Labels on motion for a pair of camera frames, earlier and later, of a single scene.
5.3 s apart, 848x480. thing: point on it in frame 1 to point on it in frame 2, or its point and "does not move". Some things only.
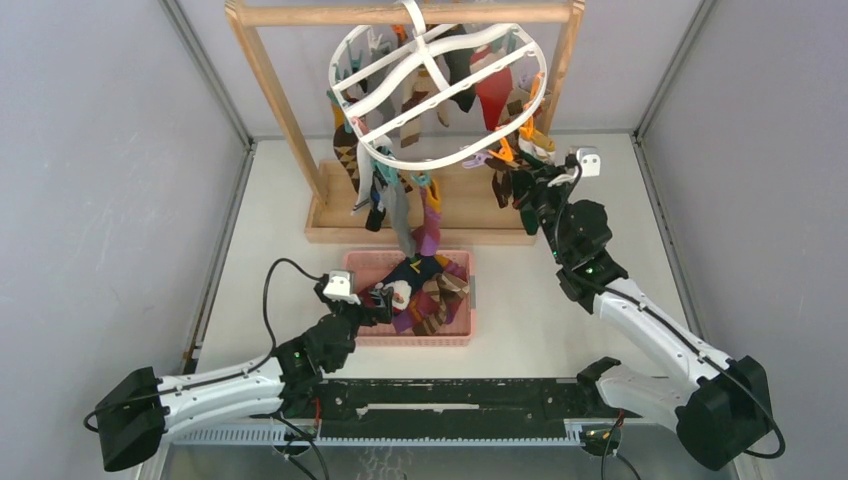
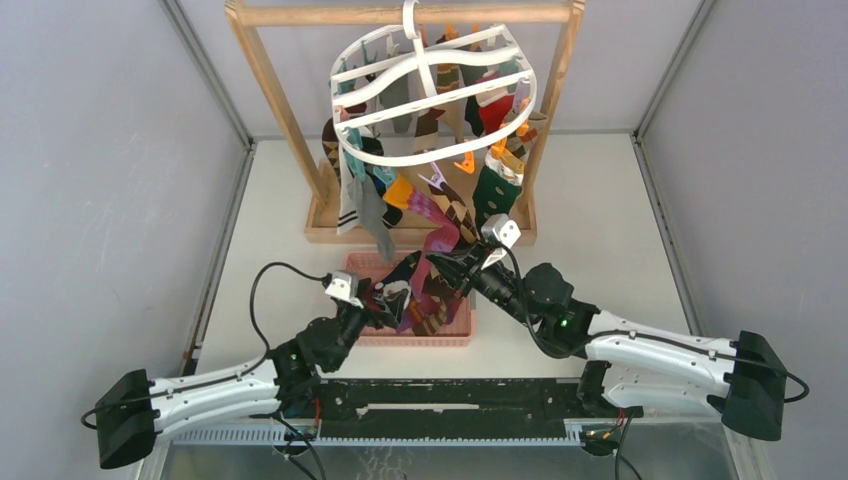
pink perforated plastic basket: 370,266 does not move
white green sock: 534,160 to 498,187
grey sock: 401,204 to 371,208
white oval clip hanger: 434,97 does not move
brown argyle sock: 346,149 to 455,209
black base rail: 454,408 does not move
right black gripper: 532,184 to 460,267
